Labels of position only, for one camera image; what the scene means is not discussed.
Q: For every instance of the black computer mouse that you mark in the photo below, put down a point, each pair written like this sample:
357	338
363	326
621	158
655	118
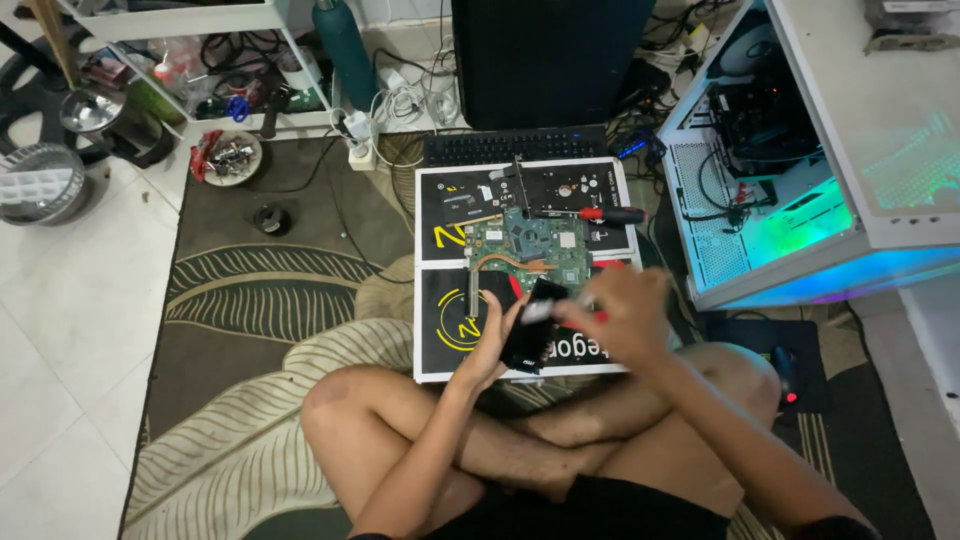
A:
785	373

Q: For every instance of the white thermal paste tube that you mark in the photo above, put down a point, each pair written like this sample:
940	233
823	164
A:
541	310

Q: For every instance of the black and white cardboard box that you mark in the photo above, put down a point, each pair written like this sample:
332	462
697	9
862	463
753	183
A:
525	262

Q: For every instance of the white glass computer case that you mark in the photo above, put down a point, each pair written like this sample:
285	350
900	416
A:
817	150

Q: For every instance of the plate of small parts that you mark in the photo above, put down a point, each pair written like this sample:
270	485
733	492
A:
231	157

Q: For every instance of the person's legs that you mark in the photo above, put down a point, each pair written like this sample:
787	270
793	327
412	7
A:
525	435

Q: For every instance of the person's right fingers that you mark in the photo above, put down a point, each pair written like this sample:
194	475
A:
581	307

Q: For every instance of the teal water bottle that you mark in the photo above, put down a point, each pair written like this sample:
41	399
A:
343	49

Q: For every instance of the grey round basket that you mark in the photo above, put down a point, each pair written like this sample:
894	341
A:
41	184

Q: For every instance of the black shorts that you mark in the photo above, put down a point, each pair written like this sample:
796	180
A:
577	514

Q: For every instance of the green laptop motherboard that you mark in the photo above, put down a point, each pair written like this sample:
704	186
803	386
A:
529	244

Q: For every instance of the metal bowl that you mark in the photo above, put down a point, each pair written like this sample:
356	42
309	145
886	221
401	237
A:
91	111

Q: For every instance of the black computer tower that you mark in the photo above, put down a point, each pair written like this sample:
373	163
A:
547	60

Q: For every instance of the clear glass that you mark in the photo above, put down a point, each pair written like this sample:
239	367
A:
440	94

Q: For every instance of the person's left hand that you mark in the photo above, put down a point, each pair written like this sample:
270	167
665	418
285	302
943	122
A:
491	341

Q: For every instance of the black round cap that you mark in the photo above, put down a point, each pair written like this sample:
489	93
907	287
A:
271	219

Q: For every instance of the copper heat pipe heatsink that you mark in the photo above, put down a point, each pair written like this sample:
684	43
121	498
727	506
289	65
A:
499	271

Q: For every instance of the black keyboard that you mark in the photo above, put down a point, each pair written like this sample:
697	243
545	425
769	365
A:
516	145

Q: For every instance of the white power strip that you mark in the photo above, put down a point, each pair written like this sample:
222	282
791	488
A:
361	139

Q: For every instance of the black graphics card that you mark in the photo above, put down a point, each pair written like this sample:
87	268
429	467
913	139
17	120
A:
532	330

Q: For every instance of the dark leaf pattern rug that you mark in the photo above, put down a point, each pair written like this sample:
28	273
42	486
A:
285	300

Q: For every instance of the white shelf with clutter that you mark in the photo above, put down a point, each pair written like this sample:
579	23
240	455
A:
202	67

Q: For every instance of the person's right hand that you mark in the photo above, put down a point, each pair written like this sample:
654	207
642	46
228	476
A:
626	315

